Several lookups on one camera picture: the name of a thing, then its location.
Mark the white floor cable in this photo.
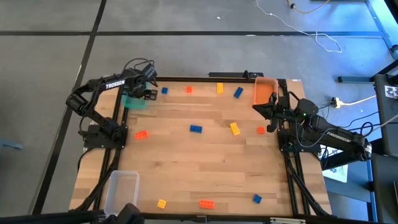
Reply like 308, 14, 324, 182
256, 0, 343, 54

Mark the grey floor bracket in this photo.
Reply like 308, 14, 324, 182
0, 138, 24, 151

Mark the orange translucent plastic bin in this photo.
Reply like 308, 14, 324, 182
253, 77, 280, 106

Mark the dark floor bar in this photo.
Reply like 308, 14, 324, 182
338, 75, 376, 84

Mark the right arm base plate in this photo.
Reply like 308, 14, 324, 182
277, 128, 322, 154

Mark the yellow floor cable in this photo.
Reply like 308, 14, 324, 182
285, 0, 330, 15

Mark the black mounting bar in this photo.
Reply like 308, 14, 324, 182
208, 70, 264, 78

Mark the silver metal bracket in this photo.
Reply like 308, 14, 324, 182
269, 217, 307, 224

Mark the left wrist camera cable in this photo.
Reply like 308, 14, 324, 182
123, 57, 155, 72

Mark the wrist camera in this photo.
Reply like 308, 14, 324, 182
294, 98, 320, 121
141, 63, 159, 81

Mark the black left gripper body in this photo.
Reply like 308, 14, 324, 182
123, 68, 149, 100

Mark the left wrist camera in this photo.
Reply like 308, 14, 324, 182
141, 63, 159, 81

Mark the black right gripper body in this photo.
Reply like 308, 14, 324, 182
269, 91, 299, 124

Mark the clear plastic bin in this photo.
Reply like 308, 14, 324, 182
103, 170, 141, 217

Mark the black aluminium table frame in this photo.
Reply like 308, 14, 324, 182
71, 76, 333, 224

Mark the white paper sheet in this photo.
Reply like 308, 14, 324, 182
323, 148, 349, 184

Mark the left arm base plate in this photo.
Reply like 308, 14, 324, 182
83, 124, 128, 149

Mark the blue metal table leg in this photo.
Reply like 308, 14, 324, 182
366, 0, 398, 60

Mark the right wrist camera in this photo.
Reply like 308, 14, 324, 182
294, 98, 320, 121

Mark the black white fiducial tag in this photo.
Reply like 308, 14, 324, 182
384, 85, 398, 100

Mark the black side table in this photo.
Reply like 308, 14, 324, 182
373, 73, 398, 158

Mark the black floor cable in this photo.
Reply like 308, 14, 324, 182
320, 110, 382, 138

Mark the white power strip cord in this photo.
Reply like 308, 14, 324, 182
340, 95, 377, 106

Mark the teal translucent plastic bin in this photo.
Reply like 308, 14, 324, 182
120, 81, 150, 110

